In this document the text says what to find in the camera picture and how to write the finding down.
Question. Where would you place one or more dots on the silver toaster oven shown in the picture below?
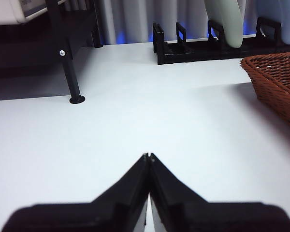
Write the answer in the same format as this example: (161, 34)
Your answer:
(14, 12)

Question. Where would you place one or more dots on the brown wicker basket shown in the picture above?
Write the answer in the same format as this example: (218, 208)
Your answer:
(278, 77)

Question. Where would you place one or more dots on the grey curtain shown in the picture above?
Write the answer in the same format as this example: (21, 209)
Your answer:
(135, 19)

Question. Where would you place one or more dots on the black dish rack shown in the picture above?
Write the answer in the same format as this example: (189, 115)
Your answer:
(174, 53)

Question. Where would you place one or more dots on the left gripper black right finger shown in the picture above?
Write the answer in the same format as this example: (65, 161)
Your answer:
(207, 215)

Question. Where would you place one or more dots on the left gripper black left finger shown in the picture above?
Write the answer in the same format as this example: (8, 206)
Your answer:
(99, 215)

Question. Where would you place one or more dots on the mint green plate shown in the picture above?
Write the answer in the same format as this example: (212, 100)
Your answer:
(229, 24)

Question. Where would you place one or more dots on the black metal shelf frame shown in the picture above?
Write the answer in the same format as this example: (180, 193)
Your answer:
(70, 72)

